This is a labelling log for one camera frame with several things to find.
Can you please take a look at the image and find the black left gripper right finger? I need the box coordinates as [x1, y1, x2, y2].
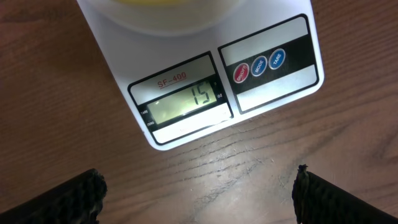
[292, 164, 397, 224]

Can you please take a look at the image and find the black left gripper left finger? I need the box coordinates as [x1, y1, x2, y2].
[1, 169, 107, 224]

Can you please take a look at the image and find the yellow plastic bowl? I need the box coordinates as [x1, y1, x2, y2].
[115, 0, 187, 6]

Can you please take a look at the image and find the white digital kitchen scale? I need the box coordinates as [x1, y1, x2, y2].
[78, 0, 325, 151]

